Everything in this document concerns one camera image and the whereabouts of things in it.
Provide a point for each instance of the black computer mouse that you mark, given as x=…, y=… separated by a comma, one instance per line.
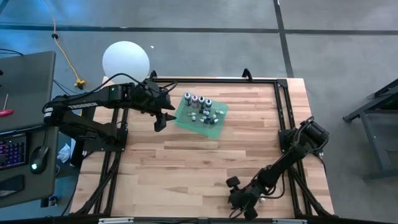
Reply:
x=38, y=157

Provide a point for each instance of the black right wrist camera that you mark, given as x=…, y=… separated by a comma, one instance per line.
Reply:
x=250, y=213

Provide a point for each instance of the black metal cart frame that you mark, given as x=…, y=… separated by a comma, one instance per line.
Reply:
x=379, y=175

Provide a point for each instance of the dark grey desk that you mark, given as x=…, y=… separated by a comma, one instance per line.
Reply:
x=28, y=81

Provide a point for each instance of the green translucent plastic tray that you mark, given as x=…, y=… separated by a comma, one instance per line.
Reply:
x=199, y=129

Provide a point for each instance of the backlit black keyboard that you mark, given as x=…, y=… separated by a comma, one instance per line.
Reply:
x=12, y=152

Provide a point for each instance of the white sphere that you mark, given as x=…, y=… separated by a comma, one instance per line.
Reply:
x=126, y=60

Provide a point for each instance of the large dark food coloring bottle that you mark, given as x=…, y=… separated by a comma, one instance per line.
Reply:
x=201, y=101
x=187, y=98

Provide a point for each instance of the black hook clamp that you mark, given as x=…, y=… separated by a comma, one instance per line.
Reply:
x=152, y=75
x=247, y=74

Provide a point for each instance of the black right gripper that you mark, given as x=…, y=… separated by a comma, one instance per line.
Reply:
x=245, y=199

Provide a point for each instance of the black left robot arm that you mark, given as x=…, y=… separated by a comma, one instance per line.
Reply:
x=84, y=104

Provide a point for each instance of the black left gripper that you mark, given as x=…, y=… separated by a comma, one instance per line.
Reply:
x=150, y=96

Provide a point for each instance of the black desk caster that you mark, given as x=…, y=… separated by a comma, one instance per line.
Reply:
x=51, y=200

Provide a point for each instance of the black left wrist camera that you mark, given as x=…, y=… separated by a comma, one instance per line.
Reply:
x=158, y=124

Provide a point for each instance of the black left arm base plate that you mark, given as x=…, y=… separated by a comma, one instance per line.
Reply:
x=122, y=144

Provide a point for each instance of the silver metal bracket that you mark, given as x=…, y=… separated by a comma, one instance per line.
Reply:
x=116, y=221
x=289, y=221

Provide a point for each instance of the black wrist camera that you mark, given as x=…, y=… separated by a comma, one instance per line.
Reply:
x=250, y=213
x=158, y=124

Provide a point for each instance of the large blue food coloring bottle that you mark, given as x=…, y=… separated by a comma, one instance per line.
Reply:
x=208, y=103

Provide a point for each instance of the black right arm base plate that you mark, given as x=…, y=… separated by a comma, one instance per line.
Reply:
x=286, y=143

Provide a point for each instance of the white crumpled paper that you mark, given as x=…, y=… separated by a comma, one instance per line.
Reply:
x=63, y=154

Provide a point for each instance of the large red food coloring bottle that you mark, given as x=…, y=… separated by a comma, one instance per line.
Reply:
x=195, y=100

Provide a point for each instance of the black wrist rest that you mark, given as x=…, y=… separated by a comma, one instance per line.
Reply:
x=11, y=186

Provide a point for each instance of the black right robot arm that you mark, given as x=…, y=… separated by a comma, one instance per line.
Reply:
x=280, y=169

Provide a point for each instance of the black aluminium table frame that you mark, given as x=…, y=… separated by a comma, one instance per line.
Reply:
x=217, y=80

